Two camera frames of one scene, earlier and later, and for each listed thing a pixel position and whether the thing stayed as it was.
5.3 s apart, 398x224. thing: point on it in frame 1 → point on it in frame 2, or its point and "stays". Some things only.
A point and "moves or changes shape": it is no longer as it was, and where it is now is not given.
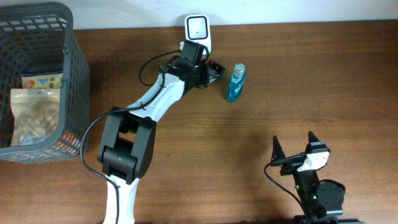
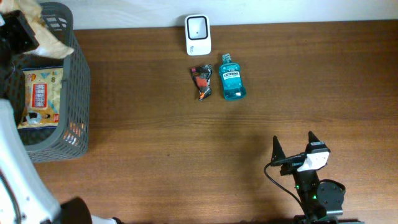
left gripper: x=202 y=78 → x=17 y=34
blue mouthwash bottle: x=237 y=83 moves or changes shape
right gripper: x=292 y=159 stays
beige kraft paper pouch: x=36 y=114 → x=31 y=10
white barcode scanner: x=197 y=28 stays
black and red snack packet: x=215 y=70 moves or changes shape
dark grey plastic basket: x=38 y=37 stays
